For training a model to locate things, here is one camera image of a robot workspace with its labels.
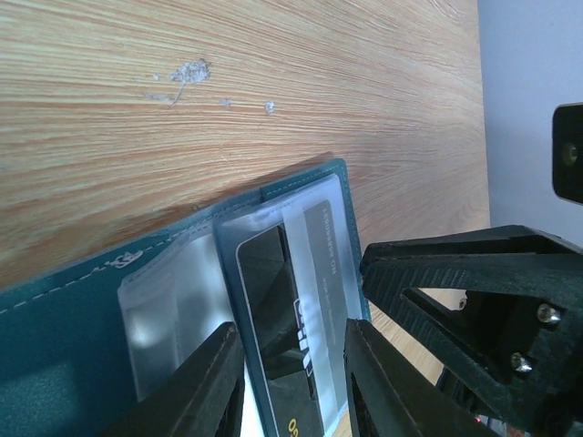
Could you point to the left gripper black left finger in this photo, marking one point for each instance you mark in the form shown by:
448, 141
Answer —
203, 397

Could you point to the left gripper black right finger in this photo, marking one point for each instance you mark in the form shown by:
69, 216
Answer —
388, 396

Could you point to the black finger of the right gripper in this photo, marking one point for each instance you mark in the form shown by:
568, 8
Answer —
501, 308

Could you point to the teal leather card holder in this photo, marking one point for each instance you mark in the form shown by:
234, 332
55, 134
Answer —
84, 345

